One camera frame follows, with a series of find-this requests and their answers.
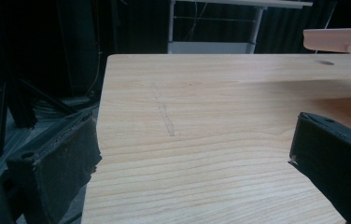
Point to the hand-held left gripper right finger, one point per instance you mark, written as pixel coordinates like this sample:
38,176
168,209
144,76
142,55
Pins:
335,158

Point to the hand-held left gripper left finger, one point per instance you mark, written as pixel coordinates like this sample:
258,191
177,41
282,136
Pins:
61,165

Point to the black metal stand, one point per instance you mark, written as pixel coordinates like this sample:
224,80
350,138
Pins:
11,105

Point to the pink plastic tray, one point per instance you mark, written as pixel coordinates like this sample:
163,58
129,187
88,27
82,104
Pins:
341,40

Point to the white metal table frame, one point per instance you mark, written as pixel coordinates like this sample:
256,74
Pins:
214,28

